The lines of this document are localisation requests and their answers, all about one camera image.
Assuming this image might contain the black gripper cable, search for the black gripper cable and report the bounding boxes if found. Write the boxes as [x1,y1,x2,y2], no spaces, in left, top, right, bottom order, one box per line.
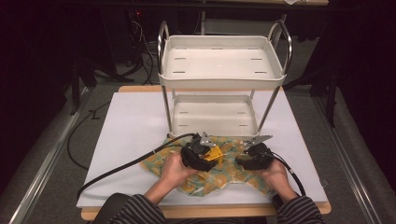
[77,133,198,200]
[266,151,308,198]

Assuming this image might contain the bundle of background cables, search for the bundle of background cables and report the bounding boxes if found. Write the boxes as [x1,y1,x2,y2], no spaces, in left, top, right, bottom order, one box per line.
[128,8,159,87]

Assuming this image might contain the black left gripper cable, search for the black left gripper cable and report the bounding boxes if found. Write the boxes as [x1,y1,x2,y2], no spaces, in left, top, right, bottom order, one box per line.
[77,133,198,200]

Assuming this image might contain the white table cover sheet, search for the white table cover sheet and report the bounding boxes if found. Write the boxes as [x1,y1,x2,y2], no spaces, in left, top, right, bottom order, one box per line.
[76,91,329,209]

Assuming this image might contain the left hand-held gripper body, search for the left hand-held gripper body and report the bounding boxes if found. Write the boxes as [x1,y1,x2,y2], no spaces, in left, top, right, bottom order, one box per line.
[180,132,217,172]

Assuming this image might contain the thin black floor cable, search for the thin black floor cable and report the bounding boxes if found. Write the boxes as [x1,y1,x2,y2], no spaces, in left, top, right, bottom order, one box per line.
[66,101,112,171]

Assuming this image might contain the black stand legs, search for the black stand legs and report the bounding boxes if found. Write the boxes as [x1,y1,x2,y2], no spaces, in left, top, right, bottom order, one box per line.
[68,54,135,117]

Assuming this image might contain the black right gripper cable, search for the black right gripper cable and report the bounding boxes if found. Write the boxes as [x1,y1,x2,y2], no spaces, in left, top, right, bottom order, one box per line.
[266,151,308,198]

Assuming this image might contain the metal floor rail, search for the metal floor rail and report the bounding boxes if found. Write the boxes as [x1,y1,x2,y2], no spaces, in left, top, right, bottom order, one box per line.
[312,95,383,224]
[8,87,92,224]

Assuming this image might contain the person's right hand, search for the person's right hand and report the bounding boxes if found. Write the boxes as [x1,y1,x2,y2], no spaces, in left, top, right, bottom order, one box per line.
[259,159,291,193]

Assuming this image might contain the white two-tier cart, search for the white two-tier cart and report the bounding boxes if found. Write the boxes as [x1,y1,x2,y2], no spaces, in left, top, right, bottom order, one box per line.
[157,19,293,141]

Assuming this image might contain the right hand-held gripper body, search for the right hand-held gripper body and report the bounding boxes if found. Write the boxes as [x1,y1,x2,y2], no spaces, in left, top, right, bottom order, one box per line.
[243,134,276,171]

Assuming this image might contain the green cloth with orange print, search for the green cloth with orange print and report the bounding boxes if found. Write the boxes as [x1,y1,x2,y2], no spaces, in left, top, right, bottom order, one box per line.
[139,134,276,198]

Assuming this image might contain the person's left hand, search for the person's left hand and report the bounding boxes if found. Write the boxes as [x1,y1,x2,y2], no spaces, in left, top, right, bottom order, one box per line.
[159,151,199,190]

